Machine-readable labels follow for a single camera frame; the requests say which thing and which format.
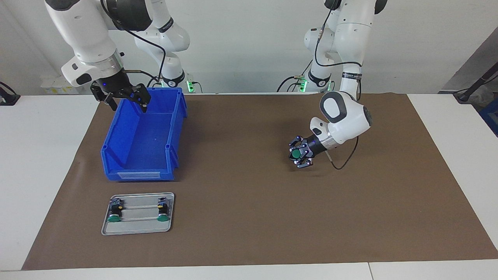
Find brown table mat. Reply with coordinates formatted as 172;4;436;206
21;93;498;271

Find black clamp with cable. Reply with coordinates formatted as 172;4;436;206
0;81;21;106

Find silver metal tray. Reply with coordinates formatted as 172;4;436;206
101;192;175;236

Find blue crate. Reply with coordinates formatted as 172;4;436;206
479;104;498;137

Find black tripod stand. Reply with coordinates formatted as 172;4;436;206
453;61;498;103

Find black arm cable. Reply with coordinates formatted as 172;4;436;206
314;0;364;170
100;0;167;88

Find blue plastic storage bin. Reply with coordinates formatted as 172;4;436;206
101;87;188;182

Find green push button switch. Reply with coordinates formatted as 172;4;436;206
107;198;123;223
156;198;171;222
289;147;309;162

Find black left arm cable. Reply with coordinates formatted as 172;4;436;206
314;0;364;170

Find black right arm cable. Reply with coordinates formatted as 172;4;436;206
100;0;167;88

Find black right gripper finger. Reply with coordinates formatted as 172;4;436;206
130;85;151;113
102;93;118;112

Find black base cables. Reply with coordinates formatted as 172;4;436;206
276;74;312;93

